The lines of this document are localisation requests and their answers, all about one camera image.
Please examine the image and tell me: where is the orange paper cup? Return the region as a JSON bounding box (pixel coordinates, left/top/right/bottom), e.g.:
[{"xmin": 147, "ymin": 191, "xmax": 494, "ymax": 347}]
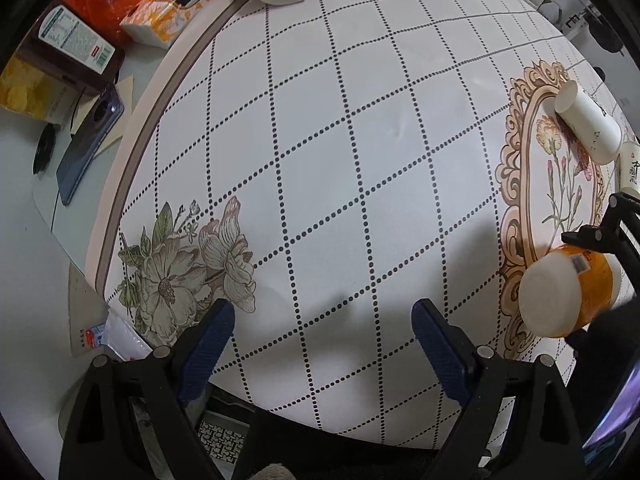
[{"xmin": 518, "ymin": 243, "xmax": 623, "ymax": 338}]

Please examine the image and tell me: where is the dark bottle green white label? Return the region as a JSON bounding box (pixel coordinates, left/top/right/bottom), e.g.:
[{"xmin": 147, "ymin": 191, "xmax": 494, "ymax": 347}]
[{"xmin": 16, "ymin": 2, "xmax": 126, "ymax": 92}]

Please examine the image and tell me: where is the yellow snack packet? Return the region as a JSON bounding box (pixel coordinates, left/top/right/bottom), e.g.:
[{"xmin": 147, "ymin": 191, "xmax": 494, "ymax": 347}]
[{"xmin": 0, "ymin": 55, "xmax": 86, "ymax": 126}]

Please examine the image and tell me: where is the black round disc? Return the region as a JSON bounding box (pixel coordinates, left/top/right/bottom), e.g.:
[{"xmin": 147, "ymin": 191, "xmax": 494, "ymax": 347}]
[{"xmin": 33, "ymin": 122, "xmax": 57, "ymax": 176}]

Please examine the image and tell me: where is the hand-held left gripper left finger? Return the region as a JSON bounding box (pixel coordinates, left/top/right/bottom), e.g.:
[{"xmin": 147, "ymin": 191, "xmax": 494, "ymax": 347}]
[{"xmin": 59, "ymin": 299, "xmax": 236, "ymax": 480}]

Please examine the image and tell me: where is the brown cardboard piece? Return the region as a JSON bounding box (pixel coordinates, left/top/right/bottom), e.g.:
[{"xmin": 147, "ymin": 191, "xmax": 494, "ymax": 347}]
[{"xmin": 66, "ymin": 265, "xmax": 108, "ymax": 358}]

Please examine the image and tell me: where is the orange white tissue packet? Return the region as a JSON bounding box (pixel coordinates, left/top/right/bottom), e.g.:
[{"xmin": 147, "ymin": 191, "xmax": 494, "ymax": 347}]
[{"xmin": 120, "ymin": 0, "xmax": 238, "ymax": 51}]

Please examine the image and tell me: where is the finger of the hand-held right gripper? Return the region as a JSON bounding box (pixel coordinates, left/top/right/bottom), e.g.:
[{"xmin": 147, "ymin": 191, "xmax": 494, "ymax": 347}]
[
  {"xmin": 566, "ymin": 301, "xmax": 640, "ymax": 361},
  {"xmin": 561, "ymin": 191, "xmax": 640, "ymax": 262}
]

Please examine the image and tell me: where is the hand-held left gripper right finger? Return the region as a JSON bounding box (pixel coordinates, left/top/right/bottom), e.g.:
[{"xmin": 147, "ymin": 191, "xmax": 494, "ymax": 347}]
[{"xmin": 411, "ymin": 299, "xmax": 589, "ymax": 480}]

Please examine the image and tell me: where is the white paper cup black print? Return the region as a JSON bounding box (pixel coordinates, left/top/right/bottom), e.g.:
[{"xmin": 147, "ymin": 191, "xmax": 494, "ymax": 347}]
[{"xmin": 617, "ymin": 141, "xmax": 640, "ymax": 193}]

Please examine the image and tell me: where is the floral dotted tablecloth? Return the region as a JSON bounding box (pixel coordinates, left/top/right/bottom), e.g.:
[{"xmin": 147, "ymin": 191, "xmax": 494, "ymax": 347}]
[{"xmin": 85, "ymin": 0, "xmax": 640, "ymax": 453}]

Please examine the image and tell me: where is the dark blue smartphone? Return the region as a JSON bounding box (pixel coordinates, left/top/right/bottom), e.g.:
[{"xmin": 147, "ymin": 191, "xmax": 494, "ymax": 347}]
[{"xmin": 56, "ymin": 82, "xmax": 125, "ymax": 206}]

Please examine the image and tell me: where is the plain white paper cup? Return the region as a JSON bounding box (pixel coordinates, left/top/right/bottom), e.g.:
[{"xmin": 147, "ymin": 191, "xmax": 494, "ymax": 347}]
[{"xmin": 554, "ymin": 80, "xmax": 623, "ymax": 164}]

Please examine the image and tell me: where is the white plastic packet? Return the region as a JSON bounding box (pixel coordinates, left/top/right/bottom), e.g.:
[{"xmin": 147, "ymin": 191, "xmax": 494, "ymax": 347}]
[{"xmin": 84, "ymin": 307, "xmax": 153, "ymax": 363}]

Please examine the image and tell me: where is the black stand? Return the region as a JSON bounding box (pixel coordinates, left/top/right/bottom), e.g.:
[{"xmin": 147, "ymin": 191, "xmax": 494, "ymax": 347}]
[{"xmin": 565, "ymin": 2, "xmax": 631, "ymax": 56}]

